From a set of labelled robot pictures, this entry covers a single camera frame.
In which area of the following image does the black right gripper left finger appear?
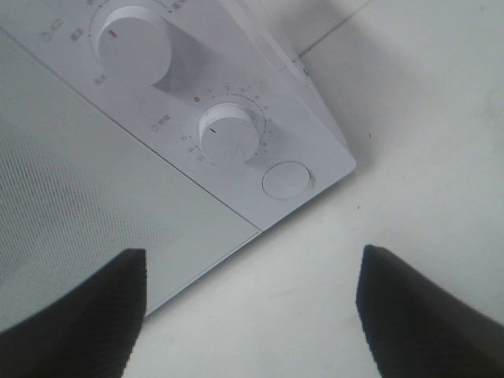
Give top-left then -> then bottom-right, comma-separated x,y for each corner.
1,249 -> 146,377

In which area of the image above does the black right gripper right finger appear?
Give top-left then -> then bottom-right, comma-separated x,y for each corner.
355,245 -> 503,377

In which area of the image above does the white microwave door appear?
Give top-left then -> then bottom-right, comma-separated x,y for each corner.
1,35 -> 258,329

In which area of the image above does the round white door button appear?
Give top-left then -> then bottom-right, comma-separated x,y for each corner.
262,161 -> 312,200

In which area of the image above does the white microwave oven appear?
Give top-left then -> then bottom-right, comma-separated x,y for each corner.
0,0 -> 358,316

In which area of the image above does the lower white timer knob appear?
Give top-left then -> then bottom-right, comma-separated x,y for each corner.
198,102 -> 260,164

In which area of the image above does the upper white power knob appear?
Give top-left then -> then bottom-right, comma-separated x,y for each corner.
94,6 -> 173,88

